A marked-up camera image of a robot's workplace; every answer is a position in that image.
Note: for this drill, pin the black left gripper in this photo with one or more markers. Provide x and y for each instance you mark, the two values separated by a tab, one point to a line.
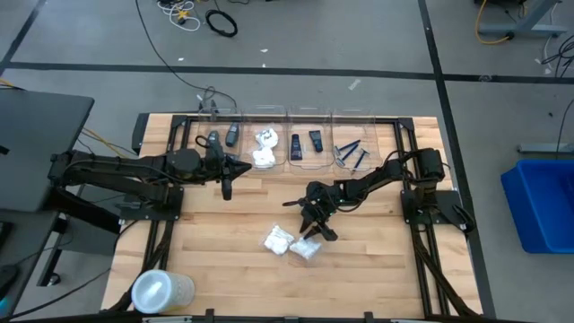
220	168

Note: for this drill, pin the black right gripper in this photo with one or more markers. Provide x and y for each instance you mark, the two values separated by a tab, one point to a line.
323	197

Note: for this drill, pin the clear vanity pack bag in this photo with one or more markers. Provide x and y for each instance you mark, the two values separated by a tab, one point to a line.
278	241
267	137
263	158
306	248

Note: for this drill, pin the grey deodorant stick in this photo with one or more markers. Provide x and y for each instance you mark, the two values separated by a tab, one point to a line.
214	139
232	133

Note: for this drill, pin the navy shave butter tube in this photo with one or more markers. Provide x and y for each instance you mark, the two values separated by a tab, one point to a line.
296	148
316	141

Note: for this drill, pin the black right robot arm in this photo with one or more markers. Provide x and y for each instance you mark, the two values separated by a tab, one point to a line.
381	175

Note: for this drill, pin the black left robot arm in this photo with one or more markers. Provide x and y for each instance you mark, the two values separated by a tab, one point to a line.
134	167

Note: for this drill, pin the clear plastic bin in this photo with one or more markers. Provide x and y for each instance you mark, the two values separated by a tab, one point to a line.
314	161
359	119
251	121
222	117

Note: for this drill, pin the white plastic jar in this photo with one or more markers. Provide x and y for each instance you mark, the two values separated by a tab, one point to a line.
157	291

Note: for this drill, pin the black desk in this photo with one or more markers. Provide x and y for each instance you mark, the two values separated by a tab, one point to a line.
40	148

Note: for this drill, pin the blue storage tote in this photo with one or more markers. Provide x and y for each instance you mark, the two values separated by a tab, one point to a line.
542	206

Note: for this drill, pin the grey desk foot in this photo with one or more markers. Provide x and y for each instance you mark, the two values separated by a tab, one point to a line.
538	148

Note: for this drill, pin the grey desk base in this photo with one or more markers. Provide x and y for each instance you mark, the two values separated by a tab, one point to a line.
520	30

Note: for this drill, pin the black table frame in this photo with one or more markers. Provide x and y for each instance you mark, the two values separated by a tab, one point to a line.
406	122

